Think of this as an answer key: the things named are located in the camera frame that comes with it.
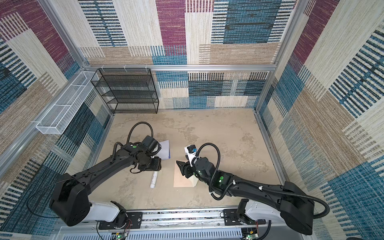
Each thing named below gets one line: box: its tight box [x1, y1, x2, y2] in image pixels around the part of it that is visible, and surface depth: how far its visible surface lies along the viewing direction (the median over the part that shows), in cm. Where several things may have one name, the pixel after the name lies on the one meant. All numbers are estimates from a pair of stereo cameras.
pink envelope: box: [173, 160, 199, 188], surface depth 87 cm
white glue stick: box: [150, 171, 159, 189], surface depth 87 cm
